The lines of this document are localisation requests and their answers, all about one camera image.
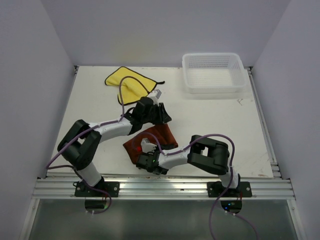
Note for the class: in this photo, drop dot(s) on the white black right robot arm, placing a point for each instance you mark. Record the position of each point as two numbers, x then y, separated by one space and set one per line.
207 154

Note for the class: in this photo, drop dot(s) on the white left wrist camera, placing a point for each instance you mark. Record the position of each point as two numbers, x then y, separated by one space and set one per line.
154 95

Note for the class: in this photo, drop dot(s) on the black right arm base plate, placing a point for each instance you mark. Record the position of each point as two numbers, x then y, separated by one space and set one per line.
215 188

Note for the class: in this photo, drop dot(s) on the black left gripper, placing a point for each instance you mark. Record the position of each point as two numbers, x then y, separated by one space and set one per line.
163 117

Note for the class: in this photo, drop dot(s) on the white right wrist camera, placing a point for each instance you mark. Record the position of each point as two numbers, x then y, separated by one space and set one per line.
146 147

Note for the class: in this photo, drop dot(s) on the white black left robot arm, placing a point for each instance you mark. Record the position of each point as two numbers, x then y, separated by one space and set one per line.
80 143

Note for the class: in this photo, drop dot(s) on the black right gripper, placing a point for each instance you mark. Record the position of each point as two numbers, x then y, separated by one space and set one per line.
152 154

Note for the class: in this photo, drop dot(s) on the white perforated plastic basket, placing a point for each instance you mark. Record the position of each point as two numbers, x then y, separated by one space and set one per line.
214 73

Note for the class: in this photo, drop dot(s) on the brown microfiber towel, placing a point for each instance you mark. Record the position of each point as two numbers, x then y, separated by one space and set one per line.
162 133

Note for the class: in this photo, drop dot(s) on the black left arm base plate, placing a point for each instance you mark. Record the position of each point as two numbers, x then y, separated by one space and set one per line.
111 187

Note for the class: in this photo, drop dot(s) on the yellow microfiber towel black trim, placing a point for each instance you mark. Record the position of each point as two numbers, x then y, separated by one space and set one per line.
133 85

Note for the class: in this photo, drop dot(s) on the aluminium table edge rail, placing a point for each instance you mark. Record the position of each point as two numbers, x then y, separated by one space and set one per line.
161 188

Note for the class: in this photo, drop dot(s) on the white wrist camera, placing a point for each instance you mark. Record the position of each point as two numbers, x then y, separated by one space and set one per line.
154 95
146 147

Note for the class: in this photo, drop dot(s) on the aluminium right side rail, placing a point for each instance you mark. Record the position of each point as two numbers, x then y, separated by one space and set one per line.
270 150

